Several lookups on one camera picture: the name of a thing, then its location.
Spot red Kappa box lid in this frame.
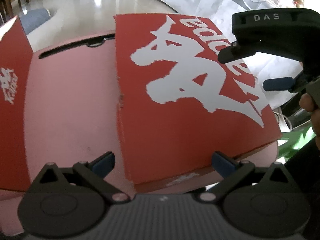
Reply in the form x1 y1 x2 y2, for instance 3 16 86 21
114 14 281 185

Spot red cardboard shoe box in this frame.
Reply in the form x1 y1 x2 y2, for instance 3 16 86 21
0 17 33 191

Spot right hand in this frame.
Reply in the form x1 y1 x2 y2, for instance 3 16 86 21
299 93 320 149

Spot white marble tv cabinet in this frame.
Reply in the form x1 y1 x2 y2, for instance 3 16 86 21
158 0 303 111

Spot grey rolled floor mat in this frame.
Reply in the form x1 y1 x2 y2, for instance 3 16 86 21
19 8 51 35

